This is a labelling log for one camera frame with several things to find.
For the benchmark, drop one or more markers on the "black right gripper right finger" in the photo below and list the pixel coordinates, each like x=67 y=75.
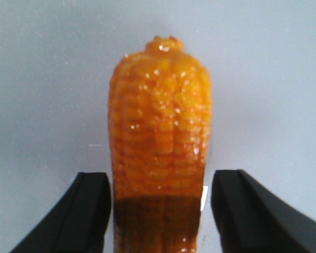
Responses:
x=250 y=218

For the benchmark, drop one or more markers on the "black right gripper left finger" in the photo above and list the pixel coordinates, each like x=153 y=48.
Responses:
x=78 y=222

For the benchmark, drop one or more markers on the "orange plastic corn cob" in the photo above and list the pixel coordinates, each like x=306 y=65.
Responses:
x=159 y=126

